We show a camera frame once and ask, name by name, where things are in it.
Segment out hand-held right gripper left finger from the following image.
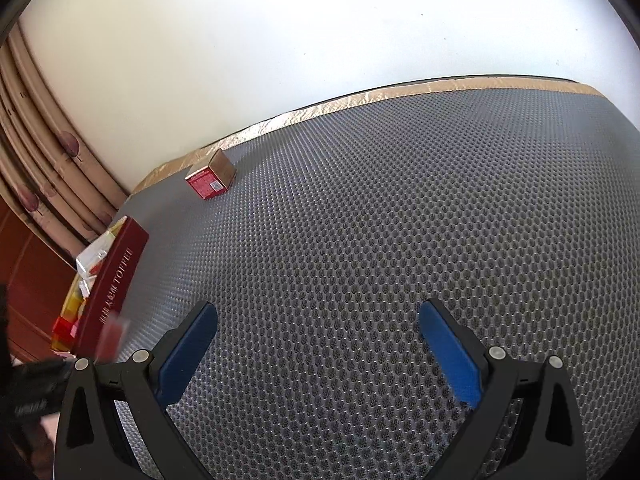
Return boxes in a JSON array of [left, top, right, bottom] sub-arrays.
[[54, 301, 219, 480]]

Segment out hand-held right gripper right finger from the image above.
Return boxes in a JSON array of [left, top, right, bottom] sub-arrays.
[[418, 298, 586, 480]]

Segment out beige patterned curtain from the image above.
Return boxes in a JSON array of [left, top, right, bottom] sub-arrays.
[[0, 25, 132, 256]]

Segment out clear box with red contents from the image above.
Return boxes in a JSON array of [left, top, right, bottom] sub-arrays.
[[53, 316, 79, 342]]

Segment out grey mesh mat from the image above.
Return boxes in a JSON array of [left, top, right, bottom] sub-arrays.
[[75, 87, 640, 480]]

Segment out red box with tan side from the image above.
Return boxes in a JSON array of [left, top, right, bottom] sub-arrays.
[[185, 149, 237, 202]]

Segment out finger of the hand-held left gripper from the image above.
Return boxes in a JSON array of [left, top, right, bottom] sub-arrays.
[[15, 356, 77, 386]]

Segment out gold tin with red outside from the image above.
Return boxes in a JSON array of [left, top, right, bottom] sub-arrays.
[[50, 215, 150, 361]]

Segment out clear box with blue-white label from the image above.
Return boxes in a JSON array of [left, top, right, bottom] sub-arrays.
[[75, 230, 120, 286]]

